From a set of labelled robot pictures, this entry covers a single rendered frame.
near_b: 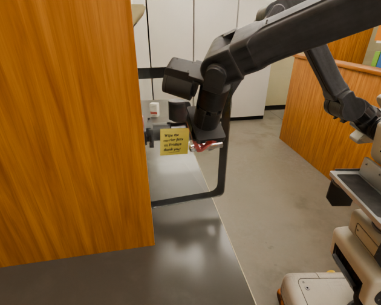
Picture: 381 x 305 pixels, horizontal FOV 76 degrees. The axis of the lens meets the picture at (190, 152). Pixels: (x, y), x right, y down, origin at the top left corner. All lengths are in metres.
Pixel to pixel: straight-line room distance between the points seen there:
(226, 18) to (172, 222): 3.37
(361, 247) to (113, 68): 0.95
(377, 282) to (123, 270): 0.74
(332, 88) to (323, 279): 1.06
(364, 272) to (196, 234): 0.55
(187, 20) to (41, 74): 3.29
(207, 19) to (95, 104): 3.35
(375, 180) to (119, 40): 0.80
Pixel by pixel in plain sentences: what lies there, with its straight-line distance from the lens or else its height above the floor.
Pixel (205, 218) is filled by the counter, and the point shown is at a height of 0.94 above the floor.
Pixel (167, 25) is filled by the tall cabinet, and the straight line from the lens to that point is 3.68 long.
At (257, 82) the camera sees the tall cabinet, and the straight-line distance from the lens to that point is 4.15.
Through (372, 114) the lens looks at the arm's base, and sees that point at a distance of 0.99.
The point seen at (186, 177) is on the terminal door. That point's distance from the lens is 0.70.
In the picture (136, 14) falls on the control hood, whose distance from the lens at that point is 0.56.
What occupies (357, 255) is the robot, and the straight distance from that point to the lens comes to 1.03.
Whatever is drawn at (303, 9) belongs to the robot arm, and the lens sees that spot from 0.39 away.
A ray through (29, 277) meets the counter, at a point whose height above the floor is 0.94.
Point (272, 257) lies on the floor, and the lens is 1.97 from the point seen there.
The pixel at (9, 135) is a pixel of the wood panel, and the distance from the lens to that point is 0.58.
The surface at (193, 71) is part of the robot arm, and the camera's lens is 0.46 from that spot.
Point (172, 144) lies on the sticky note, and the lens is 0.64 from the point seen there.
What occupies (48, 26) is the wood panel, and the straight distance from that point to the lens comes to 0.50.
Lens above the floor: 1.48
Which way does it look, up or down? 28 degrees down
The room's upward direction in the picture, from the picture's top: straight up
